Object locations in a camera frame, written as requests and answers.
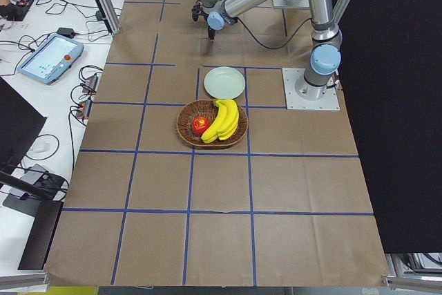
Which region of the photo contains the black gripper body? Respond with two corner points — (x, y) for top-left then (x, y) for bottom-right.
(191, 0), (218, 31)

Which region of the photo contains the black monitor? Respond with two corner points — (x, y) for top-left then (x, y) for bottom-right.
(0, 79), (46, 174)

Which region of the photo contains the yellow banana bunch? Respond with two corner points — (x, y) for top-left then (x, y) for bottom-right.
(201, 99), (239, 144)

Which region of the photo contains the brown wicker basket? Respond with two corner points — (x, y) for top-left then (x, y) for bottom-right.
(176, 99), (249, 150)

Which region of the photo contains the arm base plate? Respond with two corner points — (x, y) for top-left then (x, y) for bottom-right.
(282, 68), (340, 111)
(272, 0), (309, 10)

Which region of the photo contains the black power adapter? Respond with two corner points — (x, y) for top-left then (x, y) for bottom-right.
(57, 27), (76, 39)

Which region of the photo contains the near teach pendant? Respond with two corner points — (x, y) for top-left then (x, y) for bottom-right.
(17, 33), (84, 85)

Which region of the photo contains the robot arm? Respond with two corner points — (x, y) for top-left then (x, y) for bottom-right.
(191, 0), (343, 101)

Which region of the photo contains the light green plate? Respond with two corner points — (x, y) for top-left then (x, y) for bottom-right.
(204, 66), (245, 99)

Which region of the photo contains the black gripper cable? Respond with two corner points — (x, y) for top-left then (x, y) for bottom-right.
(227, 15), (314, 50)

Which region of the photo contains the red apple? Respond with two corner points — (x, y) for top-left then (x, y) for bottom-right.
(192, 116), (211, 137)

